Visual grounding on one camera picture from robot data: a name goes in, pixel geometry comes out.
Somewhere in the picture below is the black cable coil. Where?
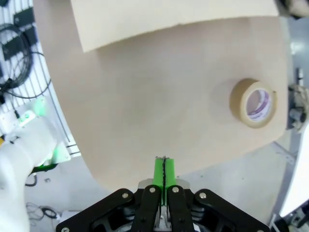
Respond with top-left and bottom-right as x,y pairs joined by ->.
0,24 -> 52,100

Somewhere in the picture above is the black floor cable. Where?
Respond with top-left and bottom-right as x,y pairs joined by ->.
25,202 -> 61,218

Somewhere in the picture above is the white table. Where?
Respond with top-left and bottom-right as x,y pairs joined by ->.
280,131 -> 309,218

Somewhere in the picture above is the person's left hand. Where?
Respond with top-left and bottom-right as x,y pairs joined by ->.
275,0 -> 309,18

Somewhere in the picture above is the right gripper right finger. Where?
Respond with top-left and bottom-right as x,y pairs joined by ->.
165,158 -> 270,232

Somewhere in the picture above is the brown cardboard box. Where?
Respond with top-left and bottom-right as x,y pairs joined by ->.
70,0 -> 282,53

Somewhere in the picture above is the white slotted panel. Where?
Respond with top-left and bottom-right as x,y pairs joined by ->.
0,0 -> 82,159

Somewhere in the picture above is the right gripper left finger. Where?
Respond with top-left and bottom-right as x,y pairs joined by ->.
56,157 -> 166,232

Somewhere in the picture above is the brown packing tape roll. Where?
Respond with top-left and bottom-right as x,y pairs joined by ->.
228,78 -> 278,129

